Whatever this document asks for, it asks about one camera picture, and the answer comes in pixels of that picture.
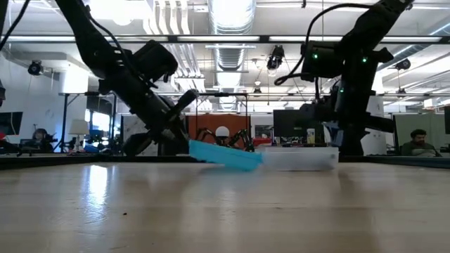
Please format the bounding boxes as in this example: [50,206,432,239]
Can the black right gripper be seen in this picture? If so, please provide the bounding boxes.
[322,45,395,157]

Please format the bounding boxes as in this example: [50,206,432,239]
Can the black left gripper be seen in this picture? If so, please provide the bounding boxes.
[98,69,200,157]

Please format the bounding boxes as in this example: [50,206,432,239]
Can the translucent blue box lid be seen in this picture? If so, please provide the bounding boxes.
[188,138,264,173]

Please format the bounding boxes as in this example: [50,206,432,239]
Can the clear plastic supply box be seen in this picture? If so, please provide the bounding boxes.
[259,145,340,172]

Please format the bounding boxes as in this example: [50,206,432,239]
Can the dark computer monitor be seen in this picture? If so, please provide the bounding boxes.
[272,109,326,145]

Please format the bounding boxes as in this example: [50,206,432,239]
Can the seated person at desk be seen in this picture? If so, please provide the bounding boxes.
[399,128,442,158]

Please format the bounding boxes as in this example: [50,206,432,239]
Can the white shade table lamp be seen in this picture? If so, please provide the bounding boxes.
[67,119,91,154]

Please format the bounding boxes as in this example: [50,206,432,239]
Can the seated person with headphones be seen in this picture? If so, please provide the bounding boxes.
[19,127,59,155]

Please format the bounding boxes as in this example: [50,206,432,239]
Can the orange partition wall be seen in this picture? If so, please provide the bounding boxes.
[185,112,252,147]

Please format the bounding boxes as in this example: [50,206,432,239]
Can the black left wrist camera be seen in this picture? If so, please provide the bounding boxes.
[131,39,179,84]

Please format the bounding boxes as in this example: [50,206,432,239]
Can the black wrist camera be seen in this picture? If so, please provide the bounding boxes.
[300,40,345,79]
[131,39,179,84]

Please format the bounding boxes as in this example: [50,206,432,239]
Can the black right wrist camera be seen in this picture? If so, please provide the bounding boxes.
[300,40,345,79]

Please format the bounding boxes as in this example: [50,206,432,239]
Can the black ceiling camera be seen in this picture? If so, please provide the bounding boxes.
[27,59,44,77]
[394,58,412,72]

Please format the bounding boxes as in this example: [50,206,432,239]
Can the black overhead camera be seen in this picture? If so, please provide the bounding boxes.
[265,44,286,72]

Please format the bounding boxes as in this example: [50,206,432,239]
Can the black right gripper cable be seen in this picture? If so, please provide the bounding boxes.
[273,2,373,87]

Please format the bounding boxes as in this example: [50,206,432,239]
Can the silver ceiling duct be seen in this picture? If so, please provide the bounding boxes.
[206,0,257,112]

